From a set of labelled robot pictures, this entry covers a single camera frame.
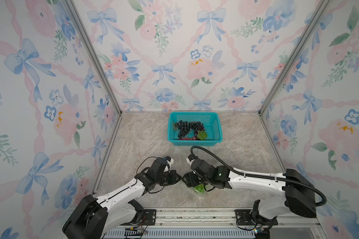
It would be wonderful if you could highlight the green grape bunch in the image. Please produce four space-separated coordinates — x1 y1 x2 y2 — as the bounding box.
193 184 206 195

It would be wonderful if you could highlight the clear plastic clamshell container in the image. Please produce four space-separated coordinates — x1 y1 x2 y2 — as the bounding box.
190 183 207 197

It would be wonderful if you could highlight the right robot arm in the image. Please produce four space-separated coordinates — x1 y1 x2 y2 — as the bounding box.
182 155 317 221

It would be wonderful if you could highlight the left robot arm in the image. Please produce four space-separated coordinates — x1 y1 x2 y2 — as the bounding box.
62 156 181 239

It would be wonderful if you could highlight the red grape bunch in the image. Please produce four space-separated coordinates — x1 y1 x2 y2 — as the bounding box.
179 136 199 140

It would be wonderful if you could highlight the green grape leaf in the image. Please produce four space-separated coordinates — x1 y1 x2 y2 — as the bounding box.
196 131 208 140

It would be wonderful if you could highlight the dark purple grape bunch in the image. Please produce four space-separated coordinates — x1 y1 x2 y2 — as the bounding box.
173 120 205 139

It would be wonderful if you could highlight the teal plastic basket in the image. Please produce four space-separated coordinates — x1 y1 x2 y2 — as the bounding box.
167 112 223 146

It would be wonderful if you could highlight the black corrugated cable conduit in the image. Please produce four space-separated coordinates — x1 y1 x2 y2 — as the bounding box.
190 145 328 207

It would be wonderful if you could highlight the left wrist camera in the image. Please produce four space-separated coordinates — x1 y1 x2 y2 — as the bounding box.
164 156 174 172

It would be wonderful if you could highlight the aluminium front rail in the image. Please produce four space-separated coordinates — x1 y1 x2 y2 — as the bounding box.
101 208 327 239

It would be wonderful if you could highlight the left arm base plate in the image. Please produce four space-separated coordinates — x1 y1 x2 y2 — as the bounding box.
122 209 157 226

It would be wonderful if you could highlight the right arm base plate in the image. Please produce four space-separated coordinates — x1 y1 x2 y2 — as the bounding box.
234 209 278 227

